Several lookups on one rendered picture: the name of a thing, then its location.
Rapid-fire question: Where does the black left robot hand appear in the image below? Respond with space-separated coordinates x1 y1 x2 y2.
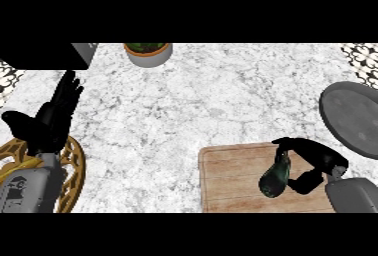
0 70 85 157

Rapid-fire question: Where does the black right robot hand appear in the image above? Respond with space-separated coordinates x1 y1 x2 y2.
270 136 350 196

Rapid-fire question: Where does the dark green eggplant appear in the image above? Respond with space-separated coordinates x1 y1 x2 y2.
258 148 292 199

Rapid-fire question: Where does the dark grey pan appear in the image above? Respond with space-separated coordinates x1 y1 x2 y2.
317 80 378 160

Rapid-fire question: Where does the wooden cutting board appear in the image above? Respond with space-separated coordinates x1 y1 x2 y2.
198 142 336 214

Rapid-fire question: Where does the black and white patterned mat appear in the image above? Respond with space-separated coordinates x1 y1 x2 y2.
0 59 26 109
339 43 378 90

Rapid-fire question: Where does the black appliance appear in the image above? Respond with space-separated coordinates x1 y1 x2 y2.
0 43 100 71

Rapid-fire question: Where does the grey plant pot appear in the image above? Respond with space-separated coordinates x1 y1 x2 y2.
122 43 174 69

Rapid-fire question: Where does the golden wire basket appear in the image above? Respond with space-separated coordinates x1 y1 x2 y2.
0 135 87 214

